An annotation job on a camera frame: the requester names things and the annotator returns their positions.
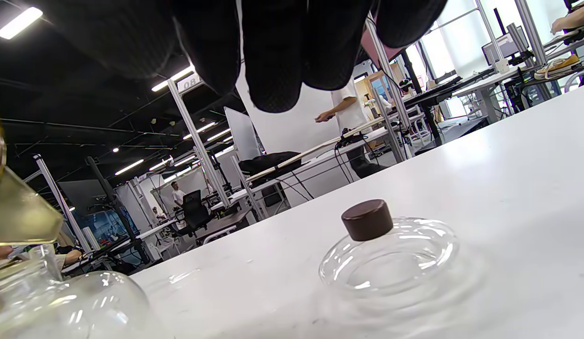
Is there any person's right hand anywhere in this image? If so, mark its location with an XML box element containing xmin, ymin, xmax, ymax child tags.
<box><xmin>38</xmin><ymin>0</ymin><xmax>448</xmax><ymax>113</ymax></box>

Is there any glass lid with brown knob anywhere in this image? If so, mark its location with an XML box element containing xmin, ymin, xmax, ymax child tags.
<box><xmin>319</xmin><ymin>199</ymin><xmax>461</xmax><ymax>303</ymax></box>

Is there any yellow plastic pitcher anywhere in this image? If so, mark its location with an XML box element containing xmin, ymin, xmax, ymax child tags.
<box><xmin>0</xmin><ymin>101</ymin><xmax>64</xmax><ymax>246</ymax></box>

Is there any white backdrop panel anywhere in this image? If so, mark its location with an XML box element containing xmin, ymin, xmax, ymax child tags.
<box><xmin>224</xmin><ymin>66</ymin><xmax>354</xmax><ymax>156</ymax></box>

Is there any pink board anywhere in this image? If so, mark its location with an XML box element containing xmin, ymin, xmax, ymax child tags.
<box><xmin>360</xmin><ymin>26</ymin><xmax>406</xmax><ymax>64</ymax></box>

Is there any ceiling light strip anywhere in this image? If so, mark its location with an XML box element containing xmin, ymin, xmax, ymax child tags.
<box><xmin>151</xmin><ymin>65</ymin><xmax>196</xmax><ymax>93</ymax></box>
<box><xmin>0</xmin><ymin>7</ymin><xmax>44</xmax><ymax>40</ymax></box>

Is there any black bag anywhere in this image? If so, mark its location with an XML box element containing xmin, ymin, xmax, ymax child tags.
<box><xmin>239</xmin><ymin>151</ymin><xmax>302</xmax><ymax>177</ymax></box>

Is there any black office chair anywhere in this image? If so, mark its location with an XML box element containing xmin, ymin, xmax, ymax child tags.
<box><xmin>174</xmin><ymin>190</ymin><xmax>212</xmax><ymax>238</ymax></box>

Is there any grey computer monitor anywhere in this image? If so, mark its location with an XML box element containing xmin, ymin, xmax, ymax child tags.
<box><xmin>482</xmin><ymin>26</ymin><xmax>531</xmax><ymax>65</ymax></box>

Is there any cream yellow sneaker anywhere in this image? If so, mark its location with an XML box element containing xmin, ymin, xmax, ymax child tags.
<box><xmin>534</xmin><ymin>54</ymin><xmax>582</xmax><ymax>80</ymax></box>

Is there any aluminium frame post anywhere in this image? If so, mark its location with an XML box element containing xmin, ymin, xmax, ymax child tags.
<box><xmin>166</xmin><ymin>74</ymin><xmax>231</xmax><ymax>208</ymax></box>

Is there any glass teapot with brown handle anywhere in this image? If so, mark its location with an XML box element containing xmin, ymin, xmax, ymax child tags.
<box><xmin>0</xmin><ymin>245</ymin><xmax>151</xmax><ymax>339</ymax></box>

